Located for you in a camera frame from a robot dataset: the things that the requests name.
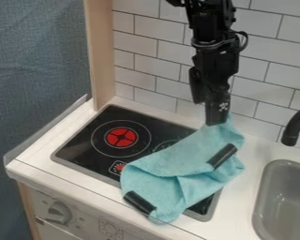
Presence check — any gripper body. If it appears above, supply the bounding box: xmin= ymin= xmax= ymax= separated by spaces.
xmin=191 ymin=45 xmax=242 ymax=94

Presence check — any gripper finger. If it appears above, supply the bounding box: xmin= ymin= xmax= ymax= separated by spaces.
xmin=203 ymin=89 xmax=233 ymax=127
xmin=187 ymin=66 xmax=208 ymax=105

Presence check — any light blue cloth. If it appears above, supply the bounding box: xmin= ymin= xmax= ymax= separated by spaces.
xmin=118 ymin=113 xmax=247 ymax=224

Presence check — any tap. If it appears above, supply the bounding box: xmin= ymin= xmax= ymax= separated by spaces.
xmin=279 ymin=102 xmax=300 ymax=147

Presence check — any toy stove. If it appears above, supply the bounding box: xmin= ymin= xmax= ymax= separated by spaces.
xmin=50 ymin=104 xmax=223 ymax=223

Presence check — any toy sink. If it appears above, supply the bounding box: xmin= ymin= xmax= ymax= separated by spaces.
xmin=251 ymin=158 xmax=300 ymax=240

